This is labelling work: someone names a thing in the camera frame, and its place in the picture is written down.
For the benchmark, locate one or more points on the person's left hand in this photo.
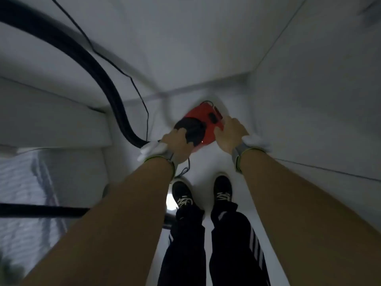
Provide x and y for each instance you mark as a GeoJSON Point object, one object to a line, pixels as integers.
{"type": "Point", "coordinates": [177, 142]}

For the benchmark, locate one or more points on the person's right hand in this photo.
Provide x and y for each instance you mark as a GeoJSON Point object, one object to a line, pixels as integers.
{"type": "Point", "coordinates": [230, 134]}

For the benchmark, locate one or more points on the red vacuum cleaner body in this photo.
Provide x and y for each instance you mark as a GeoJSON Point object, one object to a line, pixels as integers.
{"type": "Point", "coordinates": [205, 119]}

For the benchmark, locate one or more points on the person's right forearm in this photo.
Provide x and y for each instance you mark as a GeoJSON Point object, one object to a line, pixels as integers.
{"type": "Point", "coordinates": [297, 223]}

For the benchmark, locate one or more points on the person's left forearm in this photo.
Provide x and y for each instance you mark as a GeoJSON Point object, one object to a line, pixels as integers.
{"type": "Point", "coordinates": [104, 235]}

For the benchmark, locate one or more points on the grey left wrist band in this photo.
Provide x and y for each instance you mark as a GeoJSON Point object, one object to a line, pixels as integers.
{"type": "Point", "coordinates": [166, 162]}

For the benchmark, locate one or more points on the white left wrist tracker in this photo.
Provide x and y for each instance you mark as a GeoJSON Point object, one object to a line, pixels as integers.
{"type": "Point", "coordinates": [151, 148]}

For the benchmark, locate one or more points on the white wrist tracker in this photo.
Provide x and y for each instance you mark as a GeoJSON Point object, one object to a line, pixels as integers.
{"type": "Point", "coordinates": [151, 148]}
{"type": "Point", "coordinates": [257, 142]}

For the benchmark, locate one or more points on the white right wrist tracker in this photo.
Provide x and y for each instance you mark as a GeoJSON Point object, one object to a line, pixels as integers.
{"type": "Point", "coordinates": [257, 142]}

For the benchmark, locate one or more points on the black left shoe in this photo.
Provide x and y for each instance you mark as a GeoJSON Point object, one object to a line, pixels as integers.
{"type": "Point", "coordinates": [182, 193]}

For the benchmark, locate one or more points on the black shoe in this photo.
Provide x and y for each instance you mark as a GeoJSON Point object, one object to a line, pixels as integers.
{"type": "Point", "coordinates": [182, 193]}
{"type": "Point", "coordinates": [223, 187]}

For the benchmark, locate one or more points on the black right shoe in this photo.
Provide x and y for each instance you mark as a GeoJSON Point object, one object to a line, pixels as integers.
{"type": "Point", "coordinates": [223, 187]}

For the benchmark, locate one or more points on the white wardrobe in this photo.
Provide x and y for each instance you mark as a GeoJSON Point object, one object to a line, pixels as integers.
{"type": "Point", "coordinates": [321, 101]}

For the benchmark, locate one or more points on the black striped trousers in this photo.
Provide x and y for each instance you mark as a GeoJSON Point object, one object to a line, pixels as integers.
{"type": "Point", "coordinates": [232, 250]}

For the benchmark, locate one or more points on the white bedside table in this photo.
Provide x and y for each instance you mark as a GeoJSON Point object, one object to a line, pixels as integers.
{"type": "Point", "coordinates": [44, 122]}

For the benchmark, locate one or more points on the bed with checked sheet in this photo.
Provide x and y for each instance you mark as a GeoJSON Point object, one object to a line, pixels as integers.
{"type": "Point", "coordinates": [20, 181]}

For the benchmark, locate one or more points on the white bed frame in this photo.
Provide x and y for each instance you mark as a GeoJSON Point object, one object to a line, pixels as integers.
{"type": "Point", "coordinates": [80, 175]}

